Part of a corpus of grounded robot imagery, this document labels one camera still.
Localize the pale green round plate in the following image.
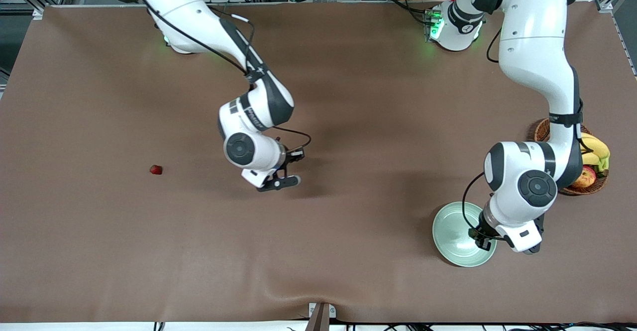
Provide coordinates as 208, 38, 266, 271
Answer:
432, 201, 498, 268

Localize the red apple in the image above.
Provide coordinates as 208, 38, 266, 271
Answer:
572, 166, 597, 189

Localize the brown table mat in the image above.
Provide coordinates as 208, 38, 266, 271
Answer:
0, 0, 637, 324

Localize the brown wicker basket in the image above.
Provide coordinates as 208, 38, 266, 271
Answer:
534, 118, 609, 196

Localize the yellow banana bunch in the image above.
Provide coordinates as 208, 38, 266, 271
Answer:
580, 132, 611, 173

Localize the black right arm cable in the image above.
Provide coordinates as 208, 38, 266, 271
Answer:
132, 0, 313, 153

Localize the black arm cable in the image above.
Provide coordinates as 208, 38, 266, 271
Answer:
132, 0, 313, 153
462, 25, 595, 242

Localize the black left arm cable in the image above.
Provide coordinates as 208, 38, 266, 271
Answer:
462, 25, 595, 242

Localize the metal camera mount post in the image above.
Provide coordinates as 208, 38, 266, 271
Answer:
305, 302, 337, 331

